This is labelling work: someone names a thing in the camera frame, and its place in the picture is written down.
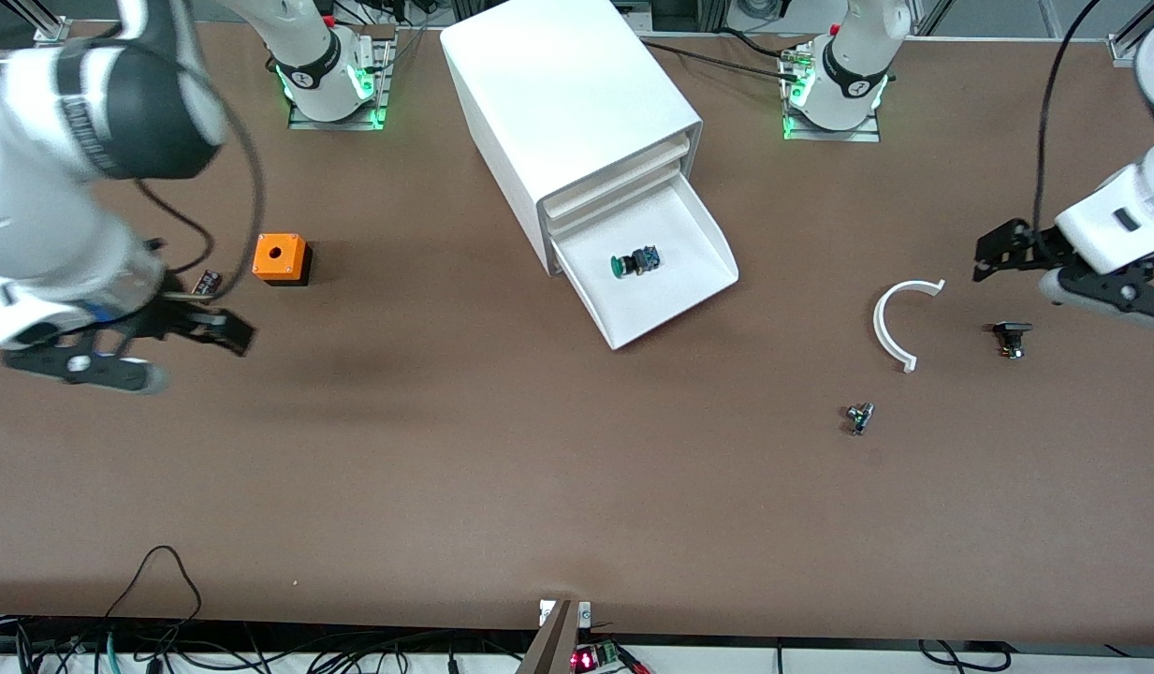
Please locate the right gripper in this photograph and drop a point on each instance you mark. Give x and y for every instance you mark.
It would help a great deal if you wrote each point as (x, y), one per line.
(161, 319)

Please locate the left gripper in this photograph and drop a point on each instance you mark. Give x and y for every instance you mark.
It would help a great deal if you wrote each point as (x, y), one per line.
(1033, 249)

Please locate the white plastic drawer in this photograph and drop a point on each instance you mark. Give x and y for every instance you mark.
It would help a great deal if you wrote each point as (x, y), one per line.
(614, 197)
(614, 178)
(670, 300)

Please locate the green push button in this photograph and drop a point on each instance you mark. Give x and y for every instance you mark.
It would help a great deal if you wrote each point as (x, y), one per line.
(635, 263)

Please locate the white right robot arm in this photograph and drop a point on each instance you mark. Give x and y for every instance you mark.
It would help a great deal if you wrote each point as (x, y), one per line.
(34, 215)

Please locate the black push button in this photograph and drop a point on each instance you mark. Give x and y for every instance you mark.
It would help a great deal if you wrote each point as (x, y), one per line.
(1012, 332)

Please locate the white drawer cabinet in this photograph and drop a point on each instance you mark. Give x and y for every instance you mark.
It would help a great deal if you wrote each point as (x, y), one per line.
(558, 94)

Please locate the black cylindrical capacitor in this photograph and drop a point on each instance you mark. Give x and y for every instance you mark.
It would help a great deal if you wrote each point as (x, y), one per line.
(209, 281)

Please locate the white curved plastic piece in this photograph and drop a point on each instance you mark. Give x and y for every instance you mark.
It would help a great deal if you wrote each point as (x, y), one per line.
(883, 332)

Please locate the circuit board with red light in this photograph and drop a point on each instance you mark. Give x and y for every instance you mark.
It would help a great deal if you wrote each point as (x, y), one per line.
(595, 658)

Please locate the orange button enclosure box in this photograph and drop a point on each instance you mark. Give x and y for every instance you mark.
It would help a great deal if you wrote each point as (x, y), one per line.
(279, 256)

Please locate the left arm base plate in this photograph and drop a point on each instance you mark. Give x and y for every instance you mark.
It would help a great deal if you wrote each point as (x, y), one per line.
(834, 134)

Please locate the small metal switch part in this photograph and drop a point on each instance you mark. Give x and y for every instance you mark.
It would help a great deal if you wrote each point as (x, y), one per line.
(859, 417)

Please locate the aluminium frame profile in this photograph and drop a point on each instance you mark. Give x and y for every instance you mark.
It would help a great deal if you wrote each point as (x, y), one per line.
(52, 31)
(1138, 33)

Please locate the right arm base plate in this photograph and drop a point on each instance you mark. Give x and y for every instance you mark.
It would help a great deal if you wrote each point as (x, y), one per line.
(382, 89)

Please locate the small white bracket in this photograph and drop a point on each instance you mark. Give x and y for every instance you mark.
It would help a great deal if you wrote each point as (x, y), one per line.
(546, 613)

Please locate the grey metal post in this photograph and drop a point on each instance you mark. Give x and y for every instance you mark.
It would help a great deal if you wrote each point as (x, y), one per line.
(553, 646)

